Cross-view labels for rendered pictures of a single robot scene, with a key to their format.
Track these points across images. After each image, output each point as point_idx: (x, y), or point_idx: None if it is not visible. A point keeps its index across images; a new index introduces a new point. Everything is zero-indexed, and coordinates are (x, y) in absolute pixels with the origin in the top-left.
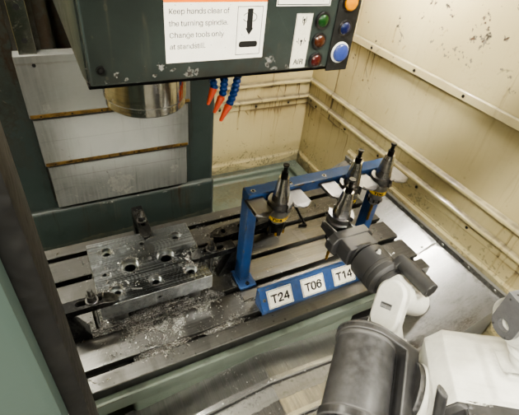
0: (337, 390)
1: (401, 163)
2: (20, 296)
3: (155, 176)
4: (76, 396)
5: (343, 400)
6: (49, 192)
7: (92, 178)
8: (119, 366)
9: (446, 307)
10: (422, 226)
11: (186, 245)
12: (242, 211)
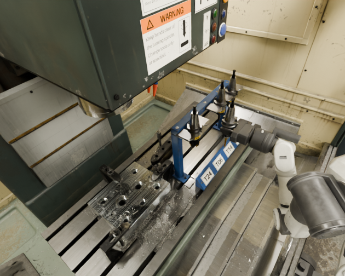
0: (318, 216)
1: (220, 79)
2: None
3: (96, 142)
4: None
5: (327, 219)
6: (36, 182)
7: (61, 161)
8: (148, 259)
9: None
10: (243, 107)
11: (144, 174)
12: (173, 141)
